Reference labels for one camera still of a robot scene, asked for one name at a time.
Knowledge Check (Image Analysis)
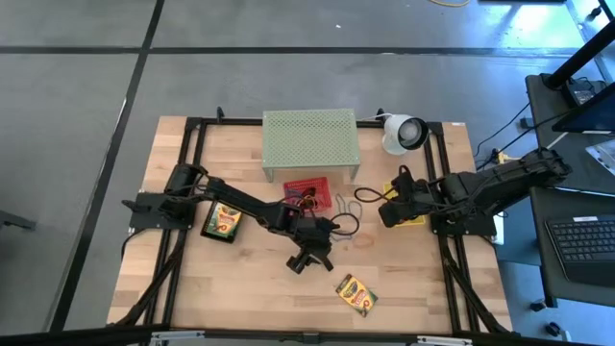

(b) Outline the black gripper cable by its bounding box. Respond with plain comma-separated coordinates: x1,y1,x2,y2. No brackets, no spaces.
330,211,361,237
354,185,403,206

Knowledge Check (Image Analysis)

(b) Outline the red plastic basket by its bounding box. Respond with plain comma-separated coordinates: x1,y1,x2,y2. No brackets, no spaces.
283,176,333,212

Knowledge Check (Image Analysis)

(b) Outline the yellow plastic basket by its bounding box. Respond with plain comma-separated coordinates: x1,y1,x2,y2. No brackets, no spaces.
382,181,428,228

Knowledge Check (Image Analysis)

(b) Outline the crayon box on black tray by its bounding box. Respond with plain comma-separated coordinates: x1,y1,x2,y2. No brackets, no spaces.
200,199,244,244

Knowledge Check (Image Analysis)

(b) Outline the grey furniture foot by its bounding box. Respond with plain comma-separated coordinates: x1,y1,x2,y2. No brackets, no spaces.
0,210,37,233

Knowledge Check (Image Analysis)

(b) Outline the black power adapter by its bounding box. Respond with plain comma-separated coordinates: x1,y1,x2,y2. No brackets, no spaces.
562,78,600,108

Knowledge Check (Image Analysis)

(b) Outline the black aluminium table frame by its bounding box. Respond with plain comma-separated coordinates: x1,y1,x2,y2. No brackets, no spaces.
0,106,615,346

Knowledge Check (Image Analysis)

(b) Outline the white paper sheet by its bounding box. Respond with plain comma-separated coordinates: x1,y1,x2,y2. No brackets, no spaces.
584,138,615,177

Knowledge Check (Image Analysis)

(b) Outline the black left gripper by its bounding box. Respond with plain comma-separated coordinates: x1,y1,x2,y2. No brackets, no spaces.
286,214,340,276

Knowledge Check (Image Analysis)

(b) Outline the black monitor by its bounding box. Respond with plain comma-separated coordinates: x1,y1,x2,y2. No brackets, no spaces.
551,82,615,136

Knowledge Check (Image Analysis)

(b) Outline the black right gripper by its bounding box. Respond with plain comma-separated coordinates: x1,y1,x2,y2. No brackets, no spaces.
378,165,436,228

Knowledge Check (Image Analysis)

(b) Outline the dark grey desk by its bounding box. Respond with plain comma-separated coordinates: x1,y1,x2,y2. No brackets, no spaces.
525,72,615,193
529,185,615,309

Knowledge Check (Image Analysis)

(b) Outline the orange rubber band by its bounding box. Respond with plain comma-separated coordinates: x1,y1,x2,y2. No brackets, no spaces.
300,189,320,211
352,232,376,250

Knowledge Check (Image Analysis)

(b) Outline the white security camera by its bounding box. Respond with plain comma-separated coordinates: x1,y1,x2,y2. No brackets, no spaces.
381,112,431,157

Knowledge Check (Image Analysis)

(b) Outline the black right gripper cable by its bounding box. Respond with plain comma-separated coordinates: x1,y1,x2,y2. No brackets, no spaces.
354,185,403,206

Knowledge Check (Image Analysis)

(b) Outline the green perforated metal shelf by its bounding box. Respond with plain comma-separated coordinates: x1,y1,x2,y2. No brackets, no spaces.
261,108,361,183

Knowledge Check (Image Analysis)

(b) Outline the yellow Crayola crayon box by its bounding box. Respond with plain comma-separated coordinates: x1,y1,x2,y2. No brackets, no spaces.
334,273,379,318
205,201,243,237

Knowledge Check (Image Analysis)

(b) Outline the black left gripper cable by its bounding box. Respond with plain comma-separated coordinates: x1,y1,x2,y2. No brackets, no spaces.
330,211,361,237

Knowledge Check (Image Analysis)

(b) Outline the silver metal bracket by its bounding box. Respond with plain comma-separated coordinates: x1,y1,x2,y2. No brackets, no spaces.
148,330,207,343
415,334,475,346

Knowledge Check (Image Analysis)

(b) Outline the black keyboard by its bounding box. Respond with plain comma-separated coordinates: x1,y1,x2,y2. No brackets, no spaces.
545,214,615,288

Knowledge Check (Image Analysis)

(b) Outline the black metal pole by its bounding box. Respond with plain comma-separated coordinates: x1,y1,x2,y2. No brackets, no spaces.
544,18,615,90

